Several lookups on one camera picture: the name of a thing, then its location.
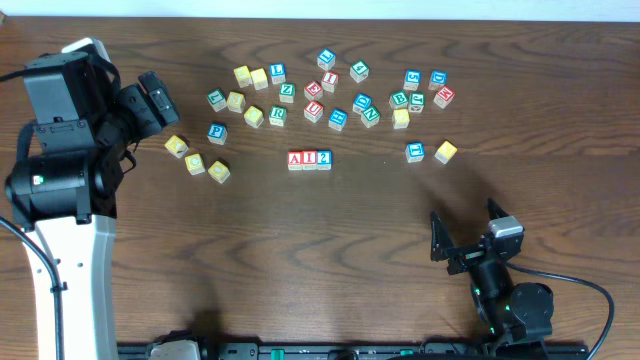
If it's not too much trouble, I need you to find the yellow block top left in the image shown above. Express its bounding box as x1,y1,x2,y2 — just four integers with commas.
233,65,253,88

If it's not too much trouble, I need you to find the blue H block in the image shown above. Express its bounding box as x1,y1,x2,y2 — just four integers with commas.
328,108,348,131

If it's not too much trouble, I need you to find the red i block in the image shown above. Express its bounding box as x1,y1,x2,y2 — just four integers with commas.
301,150,318,170
321,71,339,93

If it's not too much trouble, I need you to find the yellow block beside L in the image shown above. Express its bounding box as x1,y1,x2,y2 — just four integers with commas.
227,92,246,113

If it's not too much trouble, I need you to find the red M block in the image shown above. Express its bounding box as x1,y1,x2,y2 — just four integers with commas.
433,86,455,109

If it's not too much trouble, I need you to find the green N block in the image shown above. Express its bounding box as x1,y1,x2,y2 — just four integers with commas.
361,105,380,128

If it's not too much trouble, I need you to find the green J block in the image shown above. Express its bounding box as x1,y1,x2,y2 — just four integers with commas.
408,92,425,113

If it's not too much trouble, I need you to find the blue P block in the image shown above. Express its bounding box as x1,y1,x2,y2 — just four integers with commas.
207,124,228,145

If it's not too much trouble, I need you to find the blue L block left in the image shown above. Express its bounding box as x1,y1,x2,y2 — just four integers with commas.
269,63,286,84

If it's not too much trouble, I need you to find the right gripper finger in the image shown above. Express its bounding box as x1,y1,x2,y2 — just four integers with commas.
430,211,455,262
487,198,509,220

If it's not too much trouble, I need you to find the blue l block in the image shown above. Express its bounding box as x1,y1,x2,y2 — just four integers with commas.
269,63,286,84
317,48,336,71

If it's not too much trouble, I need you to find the green R block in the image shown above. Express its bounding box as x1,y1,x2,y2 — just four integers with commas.
269,106,287,127

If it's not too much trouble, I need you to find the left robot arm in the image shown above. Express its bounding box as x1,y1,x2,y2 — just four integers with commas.
5,38,180,359

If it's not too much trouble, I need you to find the yellow block far right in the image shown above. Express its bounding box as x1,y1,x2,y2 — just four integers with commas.
434,140,458,164

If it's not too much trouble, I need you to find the green B block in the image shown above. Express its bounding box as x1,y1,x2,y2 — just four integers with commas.
389,91,409,110

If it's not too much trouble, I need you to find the green Z block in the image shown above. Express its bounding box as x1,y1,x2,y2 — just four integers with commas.
279,82,296,104

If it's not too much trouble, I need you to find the blue 2 block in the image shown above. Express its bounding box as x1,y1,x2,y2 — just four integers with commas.
317,150,333,170

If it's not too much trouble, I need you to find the yellow block centre left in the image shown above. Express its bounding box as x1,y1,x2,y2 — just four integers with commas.
244,106,264,128

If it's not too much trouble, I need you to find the blue L block top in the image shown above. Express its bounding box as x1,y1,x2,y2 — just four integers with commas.
317,48,336,71

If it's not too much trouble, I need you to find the red U block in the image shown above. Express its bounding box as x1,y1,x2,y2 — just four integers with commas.
303,100,324,123

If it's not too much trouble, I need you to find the red A block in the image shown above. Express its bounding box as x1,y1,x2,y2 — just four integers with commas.
287,151,303,171

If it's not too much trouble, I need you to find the yellow block lower middle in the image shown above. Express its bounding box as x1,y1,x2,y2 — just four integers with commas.
185,154,205,175

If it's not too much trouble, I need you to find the blue D block right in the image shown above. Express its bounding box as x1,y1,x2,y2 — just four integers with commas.
428,70,448,91

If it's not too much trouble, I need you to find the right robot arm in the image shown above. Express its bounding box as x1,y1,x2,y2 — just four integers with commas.
430,199,554,359

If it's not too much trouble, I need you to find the yellow block lower right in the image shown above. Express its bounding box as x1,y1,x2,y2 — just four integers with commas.
207,161,230,184

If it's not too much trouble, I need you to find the blue T block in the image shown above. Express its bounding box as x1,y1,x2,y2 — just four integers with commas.
405,142,425,163

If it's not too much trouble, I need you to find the green L block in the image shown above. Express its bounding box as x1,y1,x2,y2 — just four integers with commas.
207,89,227,112

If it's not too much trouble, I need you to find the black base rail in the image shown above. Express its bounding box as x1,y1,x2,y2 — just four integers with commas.
117,340,590,360

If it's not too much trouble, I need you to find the yellow G block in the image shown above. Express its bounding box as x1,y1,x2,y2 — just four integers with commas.
392,108,410,129

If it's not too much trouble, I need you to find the green 4 block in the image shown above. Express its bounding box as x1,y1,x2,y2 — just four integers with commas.
350,60,370,83

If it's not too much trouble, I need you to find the yellow block far left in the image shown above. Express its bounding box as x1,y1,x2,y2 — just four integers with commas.
164,135,189,158

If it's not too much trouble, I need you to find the red E block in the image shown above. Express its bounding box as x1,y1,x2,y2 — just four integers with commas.
304,80,324,101

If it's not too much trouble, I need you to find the yellow block top right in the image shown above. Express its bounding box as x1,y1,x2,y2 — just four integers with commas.
250,68,269,91

